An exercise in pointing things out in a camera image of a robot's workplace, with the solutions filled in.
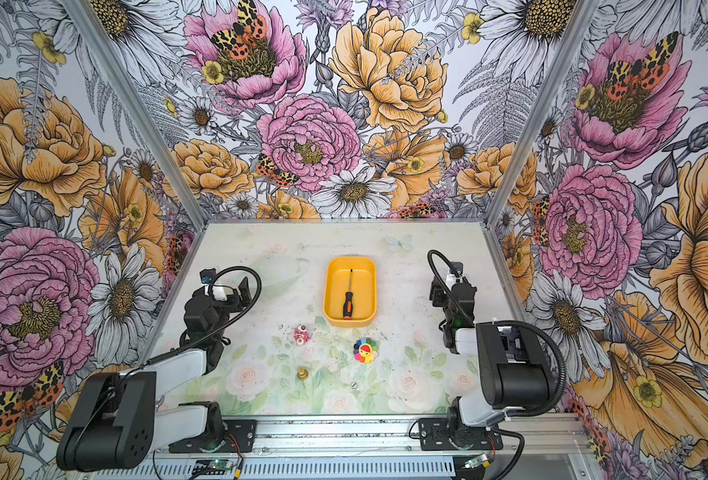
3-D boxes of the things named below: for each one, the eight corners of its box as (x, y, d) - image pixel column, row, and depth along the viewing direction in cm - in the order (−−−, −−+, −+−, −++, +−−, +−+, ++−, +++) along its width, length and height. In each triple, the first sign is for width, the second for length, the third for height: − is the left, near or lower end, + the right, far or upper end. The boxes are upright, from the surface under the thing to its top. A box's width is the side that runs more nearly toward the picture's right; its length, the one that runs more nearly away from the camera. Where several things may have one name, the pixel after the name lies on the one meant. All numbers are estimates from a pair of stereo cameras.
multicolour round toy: (353, 363, 88) (353, 360, 86) (353, 341, 92) (353, 338, 91) (378, 363, 88) (378, 360, 86) (377, 341, 92) (378, 338, 91)
